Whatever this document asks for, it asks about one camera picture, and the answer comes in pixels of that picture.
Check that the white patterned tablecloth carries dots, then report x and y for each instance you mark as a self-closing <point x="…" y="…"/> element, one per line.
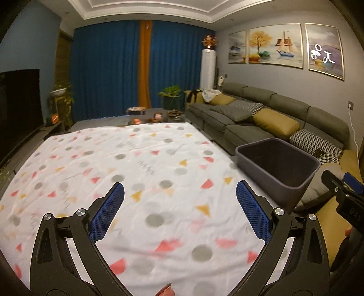
<point x="170" y="170"/>

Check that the trailing plant on stand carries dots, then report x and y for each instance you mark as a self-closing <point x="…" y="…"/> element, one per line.
<point x="62" y="99"/>

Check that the black television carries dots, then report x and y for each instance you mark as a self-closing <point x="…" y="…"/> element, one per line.
<point x="20" y="111"/>

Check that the black cloth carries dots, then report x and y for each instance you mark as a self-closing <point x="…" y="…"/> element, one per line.
<point x="194" y="96"/>

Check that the white cloth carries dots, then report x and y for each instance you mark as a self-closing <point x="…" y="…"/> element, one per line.
<point x="212" y="95"/>

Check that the small yellow cushion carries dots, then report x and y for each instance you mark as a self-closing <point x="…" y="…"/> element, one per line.
<point x="221" y="100"/>

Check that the artificial flower decoration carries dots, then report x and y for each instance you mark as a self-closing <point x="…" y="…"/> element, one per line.
<point x="209" y="41"/>

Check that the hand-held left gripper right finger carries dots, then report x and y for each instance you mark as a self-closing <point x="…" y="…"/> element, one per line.
<point x="253" y="213"/>

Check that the orange figurine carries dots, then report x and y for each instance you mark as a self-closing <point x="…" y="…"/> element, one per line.
<point x="135" y="121"/>

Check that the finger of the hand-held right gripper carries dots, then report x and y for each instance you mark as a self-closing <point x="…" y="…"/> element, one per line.
<point x="330" y="179"/>
<point x="353" y="181"/>

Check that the orange glowing ornament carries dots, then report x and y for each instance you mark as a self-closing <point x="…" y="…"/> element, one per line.
<point x="54" y="119"/>

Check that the flat grey cushion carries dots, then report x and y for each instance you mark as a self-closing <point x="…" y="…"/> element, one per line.
<point x="231" y="112"/>

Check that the tree and sailboat painting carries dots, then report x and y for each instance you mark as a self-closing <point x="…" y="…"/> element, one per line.
<point x="275" y="45"/>

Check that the dark television cabinet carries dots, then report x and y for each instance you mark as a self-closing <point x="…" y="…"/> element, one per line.
<point x="54" y="130"/>

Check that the person's right hand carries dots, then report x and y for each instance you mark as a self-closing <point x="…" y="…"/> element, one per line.
<point x="348" y="232"/>

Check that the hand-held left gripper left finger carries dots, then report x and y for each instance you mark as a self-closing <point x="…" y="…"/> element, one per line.
<point x="106" y="213"/>

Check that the person's right forearm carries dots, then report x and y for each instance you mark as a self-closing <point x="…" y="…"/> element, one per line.
<point x="348" y="256"/>

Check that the wall socket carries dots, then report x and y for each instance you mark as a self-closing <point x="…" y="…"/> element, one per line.
<point x="351" y="104"/>

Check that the grey sectional sofa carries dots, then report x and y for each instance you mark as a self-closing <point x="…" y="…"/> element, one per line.
<point x="284" y="105"/>

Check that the black white patterned cushion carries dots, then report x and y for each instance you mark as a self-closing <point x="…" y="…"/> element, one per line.
<point x="310" y="139"/>

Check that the pink figurine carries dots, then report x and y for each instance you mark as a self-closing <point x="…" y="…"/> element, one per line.
<point x="158" y="116"/>

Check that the dark coffee table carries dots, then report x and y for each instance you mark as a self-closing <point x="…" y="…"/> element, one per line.
<point x="93" y="122"/>

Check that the small houndstooth cushion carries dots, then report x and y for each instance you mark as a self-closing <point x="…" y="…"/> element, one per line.
<point x="250" y="106"/>

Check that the person's left hand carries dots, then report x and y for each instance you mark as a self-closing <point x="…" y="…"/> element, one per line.
<point x="165" y="291"/>

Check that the patterned tray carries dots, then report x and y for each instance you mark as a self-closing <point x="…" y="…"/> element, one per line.
<point x="136" y="110"/>

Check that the blue curtain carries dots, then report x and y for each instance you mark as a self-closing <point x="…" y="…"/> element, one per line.
<point x="179" y="62"/>
<point x="105" y="71"/>

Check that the wooden door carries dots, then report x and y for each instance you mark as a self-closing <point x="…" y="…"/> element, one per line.
<point x="64" y="71"/>

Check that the large grey cushion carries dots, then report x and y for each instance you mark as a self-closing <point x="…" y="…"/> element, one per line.
<point x="318" y="185"/>

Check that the large yellow cushion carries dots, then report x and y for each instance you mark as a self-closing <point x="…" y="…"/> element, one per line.
<point x="275" y="121"/>

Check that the potted plant in dark pot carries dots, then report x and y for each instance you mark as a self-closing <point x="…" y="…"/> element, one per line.
<point x="170" y="98"/>

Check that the white standing air conditioner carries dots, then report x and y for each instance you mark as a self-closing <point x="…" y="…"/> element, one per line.
<point x="207" y="69"/>

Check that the small landscape painting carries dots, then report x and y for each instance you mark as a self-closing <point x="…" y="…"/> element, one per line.
<point x="237" y="47"/>

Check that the wooden tea tray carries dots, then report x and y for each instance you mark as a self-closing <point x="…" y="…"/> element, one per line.
<point x="175" y="113"/>

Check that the grey plastic bin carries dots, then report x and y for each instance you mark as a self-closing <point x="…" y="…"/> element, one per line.
<point x="273" y="159"/>

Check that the white small appliance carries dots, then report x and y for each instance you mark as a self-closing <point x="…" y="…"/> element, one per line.
<point x="220" y="80"/>

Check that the orange curtain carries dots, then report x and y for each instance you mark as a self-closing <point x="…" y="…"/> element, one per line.
<point x="145" y="65"/>

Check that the long houndstooth cushion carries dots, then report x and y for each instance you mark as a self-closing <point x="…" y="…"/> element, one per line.
<point x="333" y="157"/>

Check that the abstract framed painting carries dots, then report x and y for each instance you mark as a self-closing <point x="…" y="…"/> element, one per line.
<point x="324" y="51"/>

